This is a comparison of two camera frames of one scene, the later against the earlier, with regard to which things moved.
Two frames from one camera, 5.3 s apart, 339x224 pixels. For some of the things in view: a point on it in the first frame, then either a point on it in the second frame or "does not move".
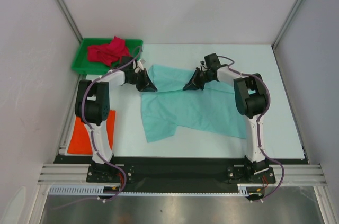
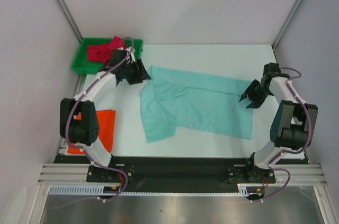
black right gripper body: [199, 77] -> [256, 92]
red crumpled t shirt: [110, 53] does not move
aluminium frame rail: [288, 173] does not move
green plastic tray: [81, 62] does not move
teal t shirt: [214, 108] does not move
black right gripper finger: [193, 82] -> [252, 89]
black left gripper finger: [144, 87] -> [133, 78]
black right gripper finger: [192, 86] -> [257, 100]
